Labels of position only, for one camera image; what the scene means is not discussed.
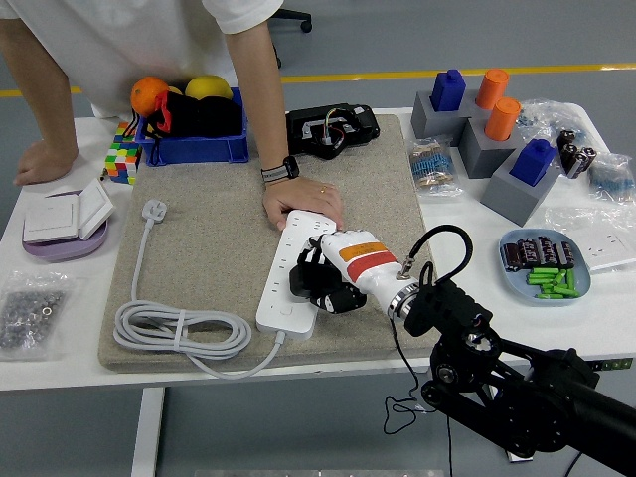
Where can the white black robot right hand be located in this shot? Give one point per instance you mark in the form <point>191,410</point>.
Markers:
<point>363,258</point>

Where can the person's right hand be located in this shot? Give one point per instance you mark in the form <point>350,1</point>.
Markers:
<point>45,161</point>

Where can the person's left hand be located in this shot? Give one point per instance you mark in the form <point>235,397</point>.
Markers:
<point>298,196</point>

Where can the black plug adapter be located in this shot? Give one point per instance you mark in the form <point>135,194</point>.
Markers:
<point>297,285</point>

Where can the white power strip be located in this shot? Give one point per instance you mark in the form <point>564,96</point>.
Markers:
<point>273,298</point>

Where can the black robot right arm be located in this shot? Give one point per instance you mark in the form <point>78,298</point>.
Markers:
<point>546,397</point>

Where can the black grey wristwatch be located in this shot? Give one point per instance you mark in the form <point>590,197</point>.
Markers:
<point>290,167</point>

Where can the small metal key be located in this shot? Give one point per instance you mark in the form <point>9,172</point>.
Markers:
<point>103,174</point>

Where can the colourful puzzle cube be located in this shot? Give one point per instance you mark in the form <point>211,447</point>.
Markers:
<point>121,159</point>

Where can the grey-brown mat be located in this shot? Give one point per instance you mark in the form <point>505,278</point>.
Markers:
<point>208,208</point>

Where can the purple oval tray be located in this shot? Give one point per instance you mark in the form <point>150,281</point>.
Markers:
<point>64,251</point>

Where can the black open electronic housing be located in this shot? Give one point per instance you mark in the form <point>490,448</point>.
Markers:
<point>358,124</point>

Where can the blue plastic bin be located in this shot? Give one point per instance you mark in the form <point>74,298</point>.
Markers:
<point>199,149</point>

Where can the bag of taped resistors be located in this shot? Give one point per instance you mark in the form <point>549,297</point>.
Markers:
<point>432,166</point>

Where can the orange fruit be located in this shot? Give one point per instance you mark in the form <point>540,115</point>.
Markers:
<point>146,94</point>

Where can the large yellow lemon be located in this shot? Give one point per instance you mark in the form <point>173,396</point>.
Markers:
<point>208,87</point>

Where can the small yellow fruit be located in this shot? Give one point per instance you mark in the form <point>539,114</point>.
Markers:
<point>175,91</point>

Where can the grey square block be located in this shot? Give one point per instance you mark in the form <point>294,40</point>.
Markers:
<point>427,121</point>
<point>512,196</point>
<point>479,149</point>

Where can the bag of metal nuts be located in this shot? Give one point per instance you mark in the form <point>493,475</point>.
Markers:
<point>30,313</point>

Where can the light blue dish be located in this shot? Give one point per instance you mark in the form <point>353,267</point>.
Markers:
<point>517,285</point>

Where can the person's torso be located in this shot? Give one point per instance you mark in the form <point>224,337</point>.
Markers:
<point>149,40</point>

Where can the blue square peg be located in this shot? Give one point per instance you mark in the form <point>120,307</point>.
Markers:
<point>447,92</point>
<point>531,161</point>

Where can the green batteries pile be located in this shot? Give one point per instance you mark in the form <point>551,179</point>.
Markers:
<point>551,283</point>

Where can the orange cylinder peg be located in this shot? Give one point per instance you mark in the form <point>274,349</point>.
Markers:
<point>492,87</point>
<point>502,119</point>

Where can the clear plastic bag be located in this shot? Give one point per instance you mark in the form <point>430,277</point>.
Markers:
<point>571,216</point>

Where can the bag of blue resistors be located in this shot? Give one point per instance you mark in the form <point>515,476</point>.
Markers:
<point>611,179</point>
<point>541,116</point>

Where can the loose black capacitor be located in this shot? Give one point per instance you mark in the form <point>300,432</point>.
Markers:
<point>566,138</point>
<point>583,161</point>
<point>569,156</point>

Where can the white table leg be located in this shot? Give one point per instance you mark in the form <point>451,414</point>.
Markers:
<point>512,458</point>
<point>146,432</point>

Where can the table height control panel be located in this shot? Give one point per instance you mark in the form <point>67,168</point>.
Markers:
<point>603,365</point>

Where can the white wall switch panel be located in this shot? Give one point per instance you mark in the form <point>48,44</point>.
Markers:
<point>94,208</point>
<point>49,218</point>

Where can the white wall socket panel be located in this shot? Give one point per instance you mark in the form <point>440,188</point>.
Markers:
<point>608,248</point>

